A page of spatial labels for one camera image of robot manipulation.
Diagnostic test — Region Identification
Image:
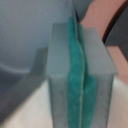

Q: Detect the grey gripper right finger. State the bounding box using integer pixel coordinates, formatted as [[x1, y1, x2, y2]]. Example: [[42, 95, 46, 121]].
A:
[[79, 26, 117, 128]]

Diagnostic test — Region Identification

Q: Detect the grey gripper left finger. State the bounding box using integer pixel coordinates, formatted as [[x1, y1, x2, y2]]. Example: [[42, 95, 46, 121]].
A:
[[46, 18, 83, 128]]

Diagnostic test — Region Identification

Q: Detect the grey cooking pot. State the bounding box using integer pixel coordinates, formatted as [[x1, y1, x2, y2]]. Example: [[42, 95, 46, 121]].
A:
[[0, 0, 91, 114]]

